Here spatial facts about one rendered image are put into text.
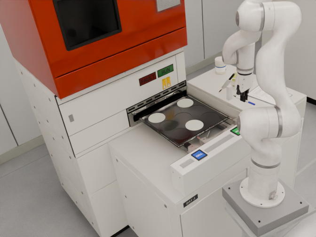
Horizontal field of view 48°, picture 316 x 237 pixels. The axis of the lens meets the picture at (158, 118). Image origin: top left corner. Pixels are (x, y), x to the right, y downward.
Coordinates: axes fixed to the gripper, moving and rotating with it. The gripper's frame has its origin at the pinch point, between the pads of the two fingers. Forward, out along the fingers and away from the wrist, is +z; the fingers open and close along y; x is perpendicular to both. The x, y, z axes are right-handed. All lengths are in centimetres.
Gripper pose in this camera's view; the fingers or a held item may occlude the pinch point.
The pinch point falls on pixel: (243, 97)
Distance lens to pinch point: 191.8
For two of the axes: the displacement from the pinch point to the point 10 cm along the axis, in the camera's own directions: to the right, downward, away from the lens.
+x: 6.5, 3.8, -6.6
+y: -7.6, 4.4, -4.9
